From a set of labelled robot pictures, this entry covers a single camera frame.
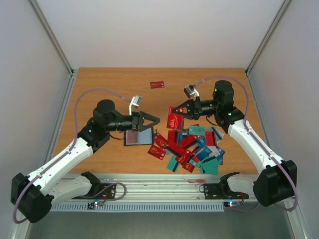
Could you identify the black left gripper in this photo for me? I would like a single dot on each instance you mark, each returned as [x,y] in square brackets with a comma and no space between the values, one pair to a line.
[138,119]

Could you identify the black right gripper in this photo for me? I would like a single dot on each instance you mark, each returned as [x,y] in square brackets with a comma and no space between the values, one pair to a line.
[197,108]

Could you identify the red VIP card gold text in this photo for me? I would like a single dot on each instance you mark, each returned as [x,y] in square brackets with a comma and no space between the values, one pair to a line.
[174,121]

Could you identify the black leather card holder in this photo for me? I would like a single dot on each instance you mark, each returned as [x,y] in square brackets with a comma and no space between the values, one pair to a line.
[144,138]

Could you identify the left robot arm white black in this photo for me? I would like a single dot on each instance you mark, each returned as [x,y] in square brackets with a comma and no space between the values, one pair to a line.
[34,194]

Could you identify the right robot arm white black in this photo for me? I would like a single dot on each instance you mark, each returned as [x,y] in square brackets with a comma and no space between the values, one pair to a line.
[277,178]

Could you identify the teal VIP chip card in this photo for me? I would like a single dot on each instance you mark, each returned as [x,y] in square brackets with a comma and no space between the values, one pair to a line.
[196,130]

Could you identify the black VIP card tilted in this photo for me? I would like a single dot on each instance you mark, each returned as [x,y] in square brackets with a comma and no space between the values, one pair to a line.
[184,132]

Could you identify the red card black stripe upright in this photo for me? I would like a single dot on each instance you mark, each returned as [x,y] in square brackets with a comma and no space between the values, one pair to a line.
[172,136]

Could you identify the blue card centre right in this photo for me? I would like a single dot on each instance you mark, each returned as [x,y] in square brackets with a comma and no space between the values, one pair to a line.
[201,142]

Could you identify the red card stripe right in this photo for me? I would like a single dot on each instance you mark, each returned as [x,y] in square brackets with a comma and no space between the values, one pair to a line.
[210,137]

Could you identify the lone red card far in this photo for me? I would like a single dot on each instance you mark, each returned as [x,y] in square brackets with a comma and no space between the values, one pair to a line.
[157,84]

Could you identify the red card stripe centre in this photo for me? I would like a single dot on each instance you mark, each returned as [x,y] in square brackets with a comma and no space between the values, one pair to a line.
[180,149]

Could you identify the red chip card bottom centre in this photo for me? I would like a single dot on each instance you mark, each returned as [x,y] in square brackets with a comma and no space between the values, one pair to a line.
[184,158]

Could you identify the white patterned card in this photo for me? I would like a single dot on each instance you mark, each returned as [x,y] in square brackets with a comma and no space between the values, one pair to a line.
[216,151]

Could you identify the teal card stripe bottom centre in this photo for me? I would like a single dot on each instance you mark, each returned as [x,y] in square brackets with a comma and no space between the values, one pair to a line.
[173,164]

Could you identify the teal card stripe bottom right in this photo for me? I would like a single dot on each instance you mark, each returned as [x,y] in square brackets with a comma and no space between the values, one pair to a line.
[209,165]

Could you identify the right controller board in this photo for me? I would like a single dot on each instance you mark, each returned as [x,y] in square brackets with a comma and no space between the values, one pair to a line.
[232,204]

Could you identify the controller board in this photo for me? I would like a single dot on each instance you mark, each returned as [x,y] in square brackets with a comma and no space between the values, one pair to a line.
[232,204]
[94,205]

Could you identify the left controller board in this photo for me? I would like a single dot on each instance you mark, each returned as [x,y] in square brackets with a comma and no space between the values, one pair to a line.
[94,205]

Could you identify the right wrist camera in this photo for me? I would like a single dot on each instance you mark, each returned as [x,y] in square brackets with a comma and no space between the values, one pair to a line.
[191,91]

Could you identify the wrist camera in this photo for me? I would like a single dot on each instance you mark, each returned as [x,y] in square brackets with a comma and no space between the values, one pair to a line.
[191,91]
[135,102]

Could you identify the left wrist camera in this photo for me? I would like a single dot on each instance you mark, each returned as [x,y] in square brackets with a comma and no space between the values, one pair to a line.
[135,102]

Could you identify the aluminium rail frame front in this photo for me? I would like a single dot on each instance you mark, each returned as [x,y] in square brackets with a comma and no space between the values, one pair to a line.
[144,187]

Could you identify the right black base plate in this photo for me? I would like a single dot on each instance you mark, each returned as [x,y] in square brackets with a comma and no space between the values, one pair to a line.
[214,192]

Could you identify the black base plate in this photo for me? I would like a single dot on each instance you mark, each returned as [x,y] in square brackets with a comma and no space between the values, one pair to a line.
[214,192]
[105,190]

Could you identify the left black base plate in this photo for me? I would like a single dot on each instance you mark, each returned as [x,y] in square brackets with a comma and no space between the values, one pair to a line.
[105,190]

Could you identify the grey slotted cable duct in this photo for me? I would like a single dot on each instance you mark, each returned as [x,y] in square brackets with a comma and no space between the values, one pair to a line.
[134,207]

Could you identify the right aluminium corner post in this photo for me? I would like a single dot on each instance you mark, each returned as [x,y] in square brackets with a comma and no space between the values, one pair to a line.
[268,35]

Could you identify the aluminium corner post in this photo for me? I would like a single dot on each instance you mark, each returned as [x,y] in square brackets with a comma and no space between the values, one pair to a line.
[268,35]
[48,30]

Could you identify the left aluminium corner post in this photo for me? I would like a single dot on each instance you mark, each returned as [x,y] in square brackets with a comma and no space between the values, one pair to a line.
[48,30]

